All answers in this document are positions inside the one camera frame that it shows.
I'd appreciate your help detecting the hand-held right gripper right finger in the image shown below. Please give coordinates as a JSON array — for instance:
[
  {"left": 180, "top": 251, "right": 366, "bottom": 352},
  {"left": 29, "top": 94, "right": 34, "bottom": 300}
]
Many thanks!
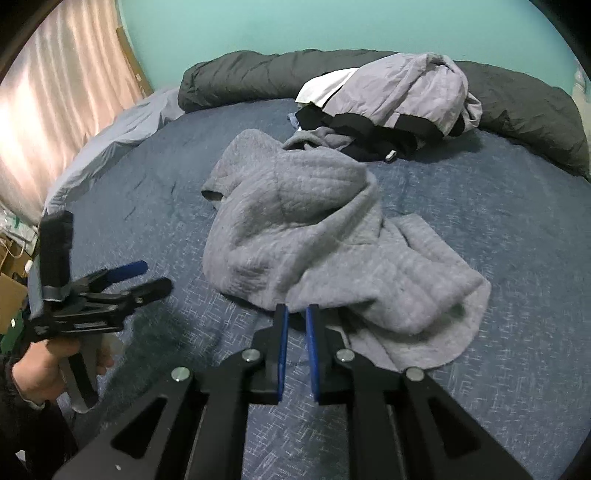
[{"left": 305, "top": 304, "right": 534, "bottom": 480}]

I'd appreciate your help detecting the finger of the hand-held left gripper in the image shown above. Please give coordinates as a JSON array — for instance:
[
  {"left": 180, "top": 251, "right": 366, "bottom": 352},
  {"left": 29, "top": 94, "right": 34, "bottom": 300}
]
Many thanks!
[
  {"left": 76, "top": 260, "right": 148, "bottom": 299},
  {"left": 99, "top": 277, "right": 173, "bottom": 317}
]

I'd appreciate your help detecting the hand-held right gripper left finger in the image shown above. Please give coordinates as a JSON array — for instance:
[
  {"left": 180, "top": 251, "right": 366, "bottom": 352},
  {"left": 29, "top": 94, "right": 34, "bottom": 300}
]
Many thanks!
[{"left": 53, "top": 304, "right": 290, "bottom": 480}]

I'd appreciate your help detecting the grey knit sweater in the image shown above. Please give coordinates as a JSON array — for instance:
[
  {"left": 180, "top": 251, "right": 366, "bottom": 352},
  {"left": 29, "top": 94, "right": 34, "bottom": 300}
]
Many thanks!
[{"left": 201, "top": 128, "right": 492, "bottom": 373}]

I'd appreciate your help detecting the person's left forearm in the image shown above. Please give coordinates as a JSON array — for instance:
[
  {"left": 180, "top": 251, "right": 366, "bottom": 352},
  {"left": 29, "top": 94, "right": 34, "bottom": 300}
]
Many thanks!
[{"left": 0, "top": 355, "right": 80, "bottom": 480}]

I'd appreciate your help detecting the person's left hand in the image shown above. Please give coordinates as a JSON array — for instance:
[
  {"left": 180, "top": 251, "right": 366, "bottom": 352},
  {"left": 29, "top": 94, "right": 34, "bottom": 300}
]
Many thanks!
[{"left": 11, "top": 337, "right": 116, "bottom": 409}]

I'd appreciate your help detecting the white plastic bag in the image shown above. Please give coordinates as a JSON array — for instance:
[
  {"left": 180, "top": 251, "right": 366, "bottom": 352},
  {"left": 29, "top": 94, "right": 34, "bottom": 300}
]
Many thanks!
[{"left": 0, "top": 209, "right": 41, "bottom": 260}]

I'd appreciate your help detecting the cardboard box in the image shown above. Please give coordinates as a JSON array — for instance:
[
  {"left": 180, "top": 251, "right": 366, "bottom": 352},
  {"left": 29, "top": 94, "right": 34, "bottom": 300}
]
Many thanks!
[{"left": 0, "top": 271, "right": 29, "bottom": 334}]

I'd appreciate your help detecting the light blue sheet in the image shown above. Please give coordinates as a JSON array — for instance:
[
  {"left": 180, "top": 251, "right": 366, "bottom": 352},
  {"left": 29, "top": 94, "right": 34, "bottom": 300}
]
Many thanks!
[{"left": 44, "top": 87, "right": 186, "bottom": 219}]

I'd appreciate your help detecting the pink curtain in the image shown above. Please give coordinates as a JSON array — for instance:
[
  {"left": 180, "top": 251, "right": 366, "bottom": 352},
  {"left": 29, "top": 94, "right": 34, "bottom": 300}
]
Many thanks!
[{"left": 0, "top": 0, "right": 149, "bottom": 226}]

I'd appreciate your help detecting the blue patterned bed sheet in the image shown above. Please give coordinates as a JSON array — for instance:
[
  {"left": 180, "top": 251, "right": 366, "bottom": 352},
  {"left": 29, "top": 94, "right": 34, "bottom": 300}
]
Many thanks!
[{"left": 28, "top": 96, "right": 591, "bottom": 480}]

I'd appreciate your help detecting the dark grey duvet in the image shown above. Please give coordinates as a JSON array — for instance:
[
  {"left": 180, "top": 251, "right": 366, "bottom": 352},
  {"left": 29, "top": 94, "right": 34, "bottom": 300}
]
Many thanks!
[{"left": 178, "top": 50, "right": 591, "bottom": 180}]

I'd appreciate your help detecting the black garment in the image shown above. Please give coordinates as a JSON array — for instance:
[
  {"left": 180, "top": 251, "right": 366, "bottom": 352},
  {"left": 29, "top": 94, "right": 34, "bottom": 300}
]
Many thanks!
[{"left": 295, "top": 106, "right": 431, "bottom": 164}]

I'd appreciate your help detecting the light grey jacket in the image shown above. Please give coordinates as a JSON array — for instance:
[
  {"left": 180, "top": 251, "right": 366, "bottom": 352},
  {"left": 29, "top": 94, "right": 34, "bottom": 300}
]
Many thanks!
[{"left": 295, "top": 52, "right": 484, "bottom": 140}]

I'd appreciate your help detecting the wooden window frame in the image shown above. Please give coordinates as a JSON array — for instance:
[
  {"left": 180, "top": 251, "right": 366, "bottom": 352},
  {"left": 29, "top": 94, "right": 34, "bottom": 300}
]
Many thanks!
[{"left": 115, "top": 25, "right": 154, "bottom": 95}]

